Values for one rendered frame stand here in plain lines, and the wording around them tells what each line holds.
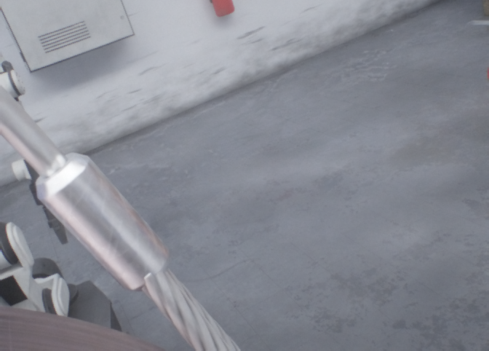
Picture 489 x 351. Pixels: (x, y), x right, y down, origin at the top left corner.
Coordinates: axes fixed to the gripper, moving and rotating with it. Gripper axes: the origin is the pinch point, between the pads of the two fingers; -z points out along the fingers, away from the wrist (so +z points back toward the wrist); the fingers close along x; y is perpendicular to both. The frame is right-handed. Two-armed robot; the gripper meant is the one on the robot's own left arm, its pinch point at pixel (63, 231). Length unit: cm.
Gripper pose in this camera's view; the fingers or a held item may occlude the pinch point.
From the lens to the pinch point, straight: 213.2
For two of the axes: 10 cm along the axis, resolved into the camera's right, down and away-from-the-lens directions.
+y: 9.3, -3.6, 0.9
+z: -3.4, -9.3, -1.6
